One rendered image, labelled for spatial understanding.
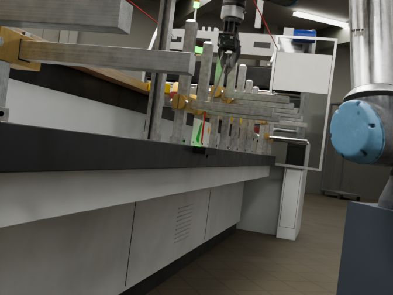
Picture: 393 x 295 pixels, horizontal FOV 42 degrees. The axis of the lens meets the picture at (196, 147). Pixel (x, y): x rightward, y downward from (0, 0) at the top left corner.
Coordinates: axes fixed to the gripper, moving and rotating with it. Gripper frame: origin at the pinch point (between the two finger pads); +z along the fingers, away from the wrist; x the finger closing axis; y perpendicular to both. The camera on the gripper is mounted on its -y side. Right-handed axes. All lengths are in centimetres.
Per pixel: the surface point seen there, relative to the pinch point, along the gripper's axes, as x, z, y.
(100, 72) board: -22, 13, 64
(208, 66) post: -6.3, -0.7, 5.3
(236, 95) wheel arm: 0.2, 6.3, -23.9
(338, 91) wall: 35, -130, -966
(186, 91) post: -6.3, 12.6, 30.3
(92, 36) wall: -409, -147, -653
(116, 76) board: -22, 13, 52
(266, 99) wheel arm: 13.5, 6.7, -23.9
